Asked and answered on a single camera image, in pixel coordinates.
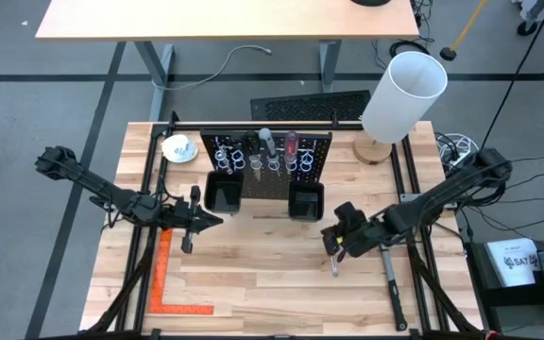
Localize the grey handled tool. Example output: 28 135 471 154
379 245 409 332

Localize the clear red handle screwdriver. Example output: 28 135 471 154
284 130 300 173

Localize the grey wheeled cart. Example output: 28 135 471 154
510 0 544 38

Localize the grey floor cable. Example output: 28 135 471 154
151 44 273 92

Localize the black equipment case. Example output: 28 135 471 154
465 237 544 323

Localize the black cable with yellow plug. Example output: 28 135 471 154
332 233 349 264

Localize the thin black pole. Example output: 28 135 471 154
480 0 544 153

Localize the grey black handle screwdriver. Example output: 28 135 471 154
258 127 283 179

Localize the yellow hanging cord black stopper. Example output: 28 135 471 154
439 0 490 62

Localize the white printed booklet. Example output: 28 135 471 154
484 237 540 288

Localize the white small dish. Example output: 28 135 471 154
161 133 200 164

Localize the black metal pegboard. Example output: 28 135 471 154
199 130 333 201

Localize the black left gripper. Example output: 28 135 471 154
160 184 225 254

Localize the white shade wooden base lamp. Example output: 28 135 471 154
350 50 449 166

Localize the orange carpenter square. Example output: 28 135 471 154
147 229 215 316

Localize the black coiled floor cable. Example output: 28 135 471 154
388 39 432 60

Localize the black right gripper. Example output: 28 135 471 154
320 201 378 259

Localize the light wooden desk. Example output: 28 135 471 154
34 0 420 123

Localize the black perforated grille panel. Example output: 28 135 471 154
249 89 372 122

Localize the black plastic pegboard bin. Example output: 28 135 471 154
204 170 246 215
288 181 326 224

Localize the white power strip with cables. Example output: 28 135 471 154
434 132 482 167

